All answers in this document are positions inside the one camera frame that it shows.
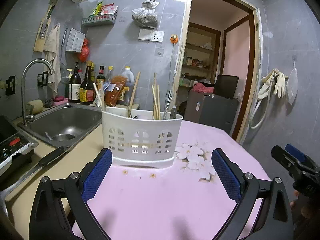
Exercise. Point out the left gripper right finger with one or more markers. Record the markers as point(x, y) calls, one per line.
point(230, 174)

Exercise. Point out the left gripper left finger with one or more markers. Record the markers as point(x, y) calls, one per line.
point(93, 174)

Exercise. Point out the ornate handle steel utensil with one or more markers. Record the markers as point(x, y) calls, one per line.
point(168, 98)

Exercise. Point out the steel kitchen faucet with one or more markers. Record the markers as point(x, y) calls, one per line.
point(31, 91)

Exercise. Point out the steel bowl in sink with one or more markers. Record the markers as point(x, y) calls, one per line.
point(62, 137)

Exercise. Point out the pink floral table cover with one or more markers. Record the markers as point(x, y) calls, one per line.
point(184, 201)

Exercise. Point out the stainless steel sink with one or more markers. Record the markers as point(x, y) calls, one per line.
point(70, 118)

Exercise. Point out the white utensil holder basket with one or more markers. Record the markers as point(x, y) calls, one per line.
point(140, 141)

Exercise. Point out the dark grey cabinet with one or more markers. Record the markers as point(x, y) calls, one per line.
point(211, 110)

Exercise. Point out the induction cooker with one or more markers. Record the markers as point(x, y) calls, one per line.
point(16, 147)

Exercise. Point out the orange spice powder bag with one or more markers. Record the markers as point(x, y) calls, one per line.
point(114, 90)

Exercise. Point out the loofah sponge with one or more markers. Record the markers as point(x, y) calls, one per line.
point(34, 106)

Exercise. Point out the dark wine bottle white label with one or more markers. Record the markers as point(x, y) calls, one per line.
point(74, 85)

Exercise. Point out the white rubber gloves hanging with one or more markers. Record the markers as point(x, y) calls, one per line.
point(275, 79)

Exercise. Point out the small sauce bottle red cap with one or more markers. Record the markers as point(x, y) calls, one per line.
point(100, 77)

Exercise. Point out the white plastic jug yellow cap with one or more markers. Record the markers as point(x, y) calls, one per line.
point(125, 96)

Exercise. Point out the wooden chopstick longest right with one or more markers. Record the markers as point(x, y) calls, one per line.
point(158, 103)

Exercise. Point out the wooden chopstick crossing spoons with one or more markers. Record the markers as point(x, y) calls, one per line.
point(154, 85)

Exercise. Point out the red plastic bag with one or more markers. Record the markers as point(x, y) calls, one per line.
point(84, 53)

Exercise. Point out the wooden cutting board hanging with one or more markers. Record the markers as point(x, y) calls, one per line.
point(43, 29)

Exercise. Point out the hanging beige dish cloth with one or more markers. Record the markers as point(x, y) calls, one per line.
point(52, 54)

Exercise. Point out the white box on wall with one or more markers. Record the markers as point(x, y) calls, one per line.
point(75, 41)

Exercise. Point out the white wall socket panel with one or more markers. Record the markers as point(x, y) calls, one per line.
point(151, 35)

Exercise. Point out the orange wall hook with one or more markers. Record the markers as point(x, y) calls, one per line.
point(174, 39)

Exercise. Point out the grey wall spice shelf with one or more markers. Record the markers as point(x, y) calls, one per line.
point(99, 20)

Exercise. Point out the plastic bag hanging on wall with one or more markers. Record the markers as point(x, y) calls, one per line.
point(145, 15)

